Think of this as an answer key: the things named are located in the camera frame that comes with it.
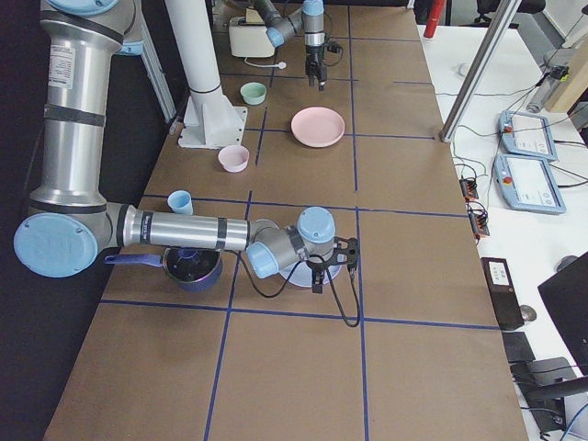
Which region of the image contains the white plug and cable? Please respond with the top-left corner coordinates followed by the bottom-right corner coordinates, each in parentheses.
top-left (243, 56), bottom-right (288, 71)

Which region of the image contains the cream toaster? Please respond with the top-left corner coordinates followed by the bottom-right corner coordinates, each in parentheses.
top-left (229, 17), bottom-right (276, 58)

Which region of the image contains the upper teach pendant tablet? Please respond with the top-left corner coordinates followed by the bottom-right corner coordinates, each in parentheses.
top-left (498, 110), bottom-right (558, 162)

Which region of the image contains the pink bowl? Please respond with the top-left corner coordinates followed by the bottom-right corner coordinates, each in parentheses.
top-left (218, 145), bottom-right (250, 173)

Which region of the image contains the pink plate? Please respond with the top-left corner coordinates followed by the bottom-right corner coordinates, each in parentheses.
top-left (290, 107), bottom-right (345, 148)

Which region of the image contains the teach pendant tablet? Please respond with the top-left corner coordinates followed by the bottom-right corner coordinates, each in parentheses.
top-left (493, 153), bottom-right (566, 215)
top-left (498, 110), bottom-right (558, 162)

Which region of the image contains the red cylinder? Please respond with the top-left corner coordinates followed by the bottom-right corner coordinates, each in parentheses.
top-left (424, 0), bottom-right (447, 40)

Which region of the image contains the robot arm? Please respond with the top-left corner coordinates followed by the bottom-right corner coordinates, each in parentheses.
top-left (14, 1), bottom-right (337, 292)
top-left (249, 0), bottom-right (327, 92)

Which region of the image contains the lower teach pendant tablet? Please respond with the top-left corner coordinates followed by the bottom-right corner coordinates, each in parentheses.
top-left (493, 153), bottom-right (566, 215)

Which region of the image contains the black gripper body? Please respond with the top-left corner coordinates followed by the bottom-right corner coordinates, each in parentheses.
top-left (305, 44), bottom-right (327, 83)
top-left (306, 260), bottom-right (327, 285)

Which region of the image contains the black box with label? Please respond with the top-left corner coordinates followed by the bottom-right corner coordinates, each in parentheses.
top-left (481, 257), bottom-right (524, 331)

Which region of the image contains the white camera post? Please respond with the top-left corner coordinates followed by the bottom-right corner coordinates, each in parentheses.
top-left (165, 0), bottom-right (247, 149)

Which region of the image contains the green bowl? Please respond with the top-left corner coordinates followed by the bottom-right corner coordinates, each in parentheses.
top-left (240, 82), bottom-right (266, 106)

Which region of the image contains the aluminium frame post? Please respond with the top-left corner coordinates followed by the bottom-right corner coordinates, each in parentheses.
top-left (439, 0), bottom-right (522, 143)

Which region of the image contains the blue plate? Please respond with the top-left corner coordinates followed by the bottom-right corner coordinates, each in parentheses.
top-left (278, 262), bottom-right (342, 288)

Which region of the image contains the dark blue pot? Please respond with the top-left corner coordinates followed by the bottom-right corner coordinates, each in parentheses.
top-left (104, 247), bottom-right (223, 292)

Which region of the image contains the light blue cup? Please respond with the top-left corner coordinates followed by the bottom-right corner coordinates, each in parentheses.
top-left (167, 190), bottom-right (194, 216)

